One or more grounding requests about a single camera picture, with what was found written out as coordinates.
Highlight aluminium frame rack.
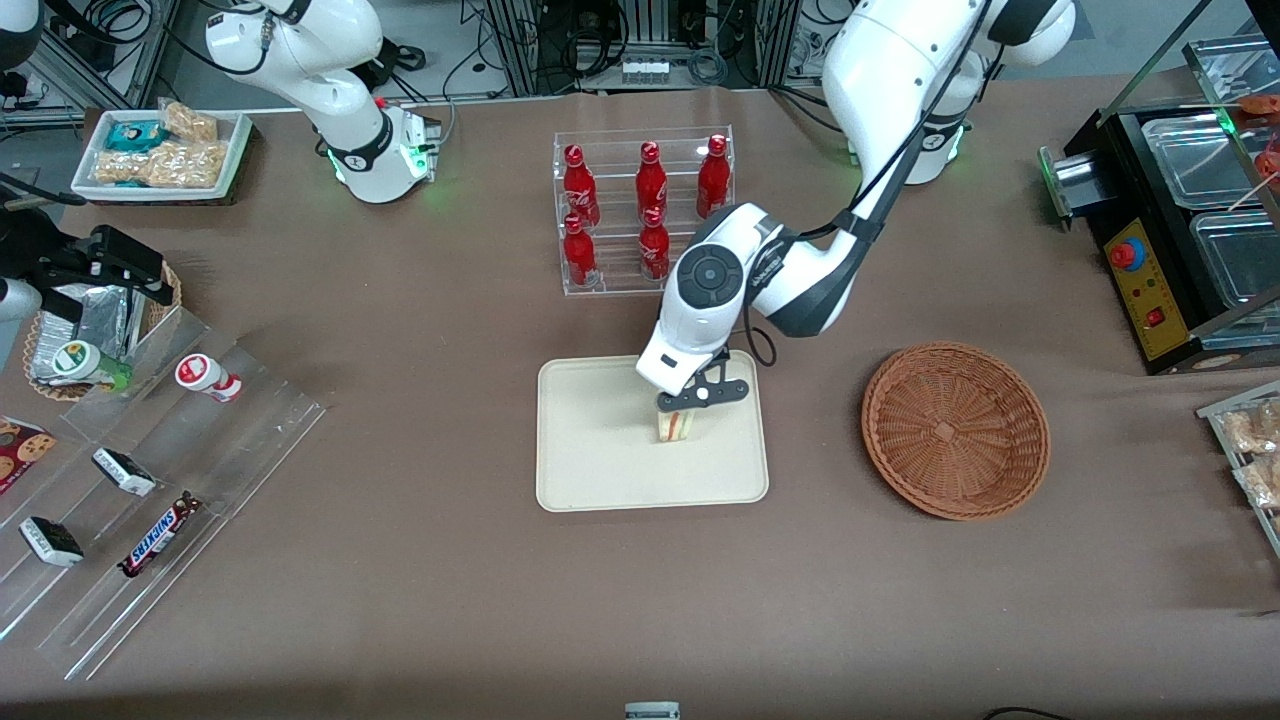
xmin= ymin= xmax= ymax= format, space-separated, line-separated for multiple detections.
xmin=484 ymin=0 xmax=803 ymax=97

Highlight clear bag of snacks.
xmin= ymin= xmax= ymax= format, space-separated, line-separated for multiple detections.
xmin=1234 ymin=455 xmax=1280 ymax=512
xmin=1221 ymin=399 xmax=1280 ymax=457

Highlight clear acrylic stepped display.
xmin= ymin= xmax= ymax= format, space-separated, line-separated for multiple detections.
xmin=0 ymin=304 xmax=328 ymax=683

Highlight teal snack packet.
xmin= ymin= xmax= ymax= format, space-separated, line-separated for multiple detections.
xmin=104 ymin=119 xmax=168 ymax=153

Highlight beige plastic tray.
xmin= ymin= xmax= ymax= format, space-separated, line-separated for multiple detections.
xmin=535 ymin=349 xmax=771 ymax=514

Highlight black food warmer machine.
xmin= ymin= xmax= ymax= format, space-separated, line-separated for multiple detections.
xmin=1038 ymin=35 xmax=1280 ymax=378

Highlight large peanut snack bag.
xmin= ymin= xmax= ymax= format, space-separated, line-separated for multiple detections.
xmin=94 ymin=139 xmax=230 ymax=190

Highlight red white drink bottle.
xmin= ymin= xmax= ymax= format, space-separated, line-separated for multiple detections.
xmin=174 ymin=352 xmax=244 ymax=404

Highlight small dark wicker basket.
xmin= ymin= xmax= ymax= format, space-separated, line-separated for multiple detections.
xmin=21 ymin=259 xmax=184 ymax=403

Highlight small peanut snack bag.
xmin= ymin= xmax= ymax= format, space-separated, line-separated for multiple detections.
xmin=159 ymin=99 xmax=220 ymax=143

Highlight clear acrylic bottle rack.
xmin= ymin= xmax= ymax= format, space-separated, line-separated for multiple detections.
xmin=552 ymin=125 xmax=737 ymax=297

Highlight silver foil bag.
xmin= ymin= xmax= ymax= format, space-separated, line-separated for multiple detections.
xmin=44 ymin=284 xmax=152 ymax=363

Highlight Snickers chocolate bar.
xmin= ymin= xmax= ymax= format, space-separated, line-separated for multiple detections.
xmin=117 ymin=492 xmax=202 ymax=580

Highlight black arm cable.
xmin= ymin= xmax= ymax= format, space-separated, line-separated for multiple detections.
xmin=738 ymin=0 xmax=1003 ymax=370

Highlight red cola bottle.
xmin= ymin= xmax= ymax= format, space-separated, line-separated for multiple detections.
xmin=637 ymin=207 xmax=672 ymax=283
xmin=562 ymin=144 xmax=602 ymax=229
xmin=561 ymin=214 xmax=600 ymax=290
xmin=695 ymin=134 xmax=732 ymax=220
xmin=635 ymin=141 xmax=670 ymax=223

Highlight round brown wicker basket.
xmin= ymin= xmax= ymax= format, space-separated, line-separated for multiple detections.
xmin=861 ymin=341 xmax=1052 ymax=522

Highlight metal warmer pan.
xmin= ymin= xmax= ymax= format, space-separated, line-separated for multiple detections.
xmin=1141 ymin=109 xmax=1263 ymax=212
xmin=1189 ymin=209 xmax=1280 ymax=313

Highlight green white drink bottle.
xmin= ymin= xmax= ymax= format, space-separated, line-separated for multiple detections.
xmin=49 ymin=339 xmax=133 ymax=392

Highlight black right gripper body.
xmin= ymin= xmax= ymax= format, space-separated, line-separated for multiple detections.
xmin=0 ymin=205 xmax=96 ymax=297

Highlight black white snack bar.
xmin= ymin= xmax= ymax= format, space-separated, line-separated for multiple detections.
xmin=91 ymin=446 xmax=159 ymax=499
xmin=19 ymin=515 xmax=86 ymax=569

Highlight white snack tray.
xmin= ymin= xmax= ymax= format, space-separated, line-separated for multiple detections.
xmin=71 ymin=107 xmax=254 ymax=207

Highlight chocolate chip cookie pack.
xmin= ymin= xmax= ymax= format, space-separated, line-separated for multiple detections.
xmin=0 ymin=414 xmax=58 ymax=497

